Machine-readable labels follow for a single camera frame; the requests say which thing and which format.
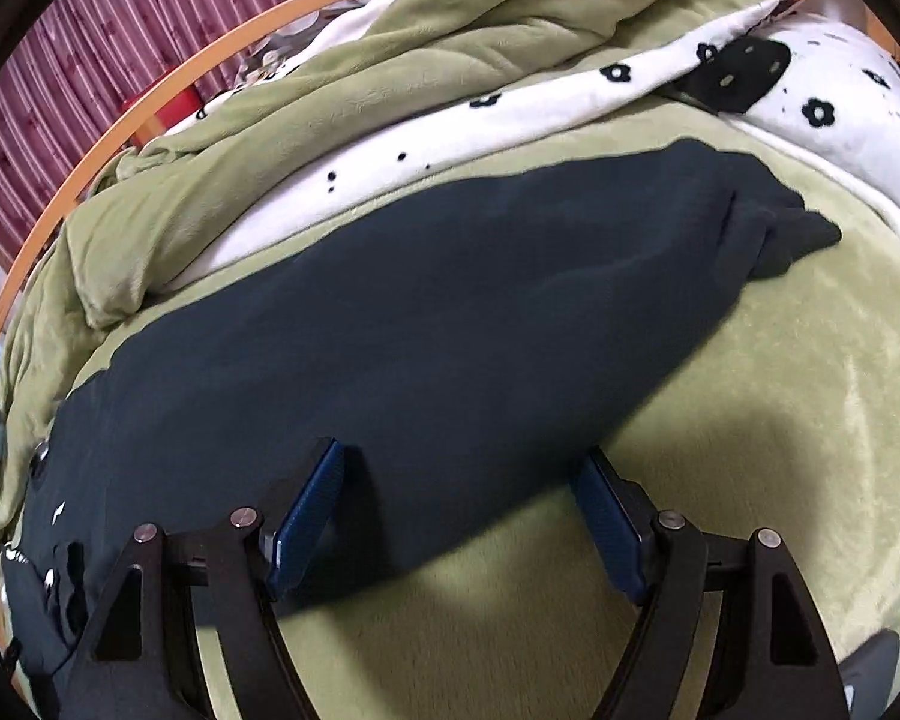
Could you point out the wooden bed frame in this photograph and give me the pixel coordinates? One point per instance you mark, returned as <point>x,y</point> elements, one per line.
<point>37,240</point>

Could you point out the red striped curtain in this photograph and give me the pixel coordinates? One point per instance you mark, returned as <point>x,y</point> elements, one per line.
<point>82,75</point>

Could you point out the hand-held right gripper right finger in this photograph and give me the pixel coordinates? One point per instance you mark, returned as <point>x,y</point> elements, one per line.
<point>607,525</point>

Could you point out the dark green pants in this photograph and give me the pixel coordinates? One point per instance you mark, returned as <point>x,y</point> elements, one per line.
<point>420,315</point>

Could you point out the green quilt with flower lining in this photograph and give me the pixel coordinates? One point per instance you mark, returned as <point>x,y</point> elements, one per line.
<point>420,37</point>

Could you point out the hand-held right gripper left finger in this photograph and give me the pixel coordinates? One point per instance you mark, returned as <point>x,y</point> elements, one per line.
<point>307,517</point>

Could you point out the white flower-print pillow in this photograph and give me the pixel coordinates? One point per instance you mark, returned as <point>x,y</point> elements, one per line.
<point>855,142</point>

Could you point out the green plush bed sheet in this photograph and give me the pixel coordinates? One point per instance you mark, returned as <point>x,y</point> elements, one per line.
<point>757,390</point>

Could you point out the black flower-print cloth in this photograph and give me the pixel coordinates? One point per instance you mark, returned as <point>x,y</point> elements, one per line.
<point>742,71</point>

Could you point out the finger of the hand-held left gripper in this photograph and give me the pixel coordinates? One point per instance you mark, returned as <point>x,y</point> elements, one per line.
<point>52,585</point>

